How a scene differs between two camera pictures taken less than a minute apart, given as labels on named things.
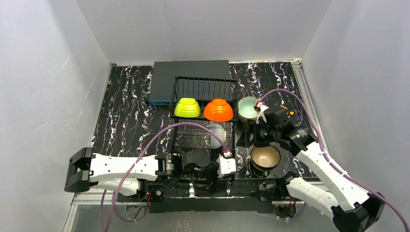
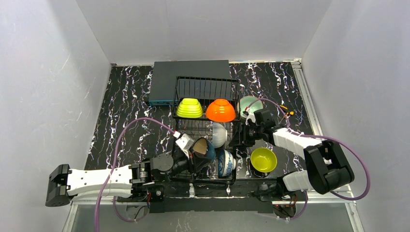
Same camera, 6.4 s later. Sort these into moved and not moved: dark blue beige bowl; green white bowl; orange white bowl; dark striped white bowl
Moved: dark blue beige bowl
Not moved: dark striped white bowl; green white bowl; orange white bowl
